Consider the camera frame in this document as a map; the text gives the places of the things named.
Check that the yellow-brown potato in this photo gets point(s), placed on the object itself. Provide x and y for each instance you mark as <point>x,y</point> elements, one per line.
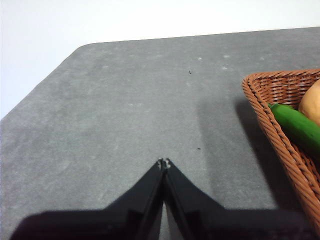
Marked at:
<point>312,102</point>

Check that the green cucumber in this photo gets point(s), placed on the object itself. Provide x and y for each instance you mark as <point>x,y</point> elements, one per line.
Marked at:
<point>297,125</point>

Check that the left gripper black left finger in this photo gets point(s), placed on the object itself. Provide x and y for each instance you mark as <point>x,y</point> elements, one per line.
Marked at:
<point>112,222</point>

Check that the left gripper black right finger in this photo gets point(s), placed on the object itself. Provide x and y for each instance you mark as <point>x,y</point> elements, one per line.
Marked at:
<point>220,225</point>

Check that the brown wicker basket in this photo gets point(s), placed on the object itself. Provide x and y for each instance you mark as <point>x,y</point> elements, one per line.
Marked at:
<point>282,87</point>

